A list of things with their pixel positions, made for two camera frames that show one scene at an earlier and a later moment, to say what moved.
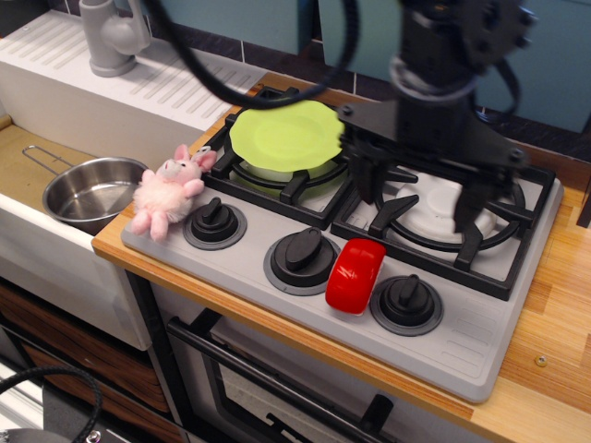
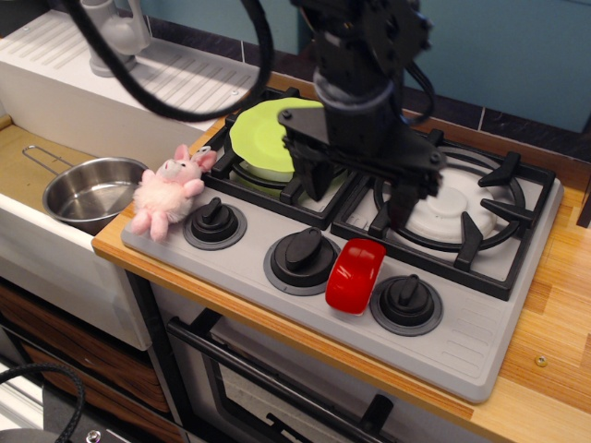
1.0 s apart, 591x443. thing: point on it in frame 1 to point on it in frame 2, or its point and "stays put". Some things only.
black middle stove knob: (300, 263) stays put
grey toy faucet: (113, 41) stays put
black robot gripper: (440, 130) to (369, 137)
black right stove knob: (406, 306) stays put
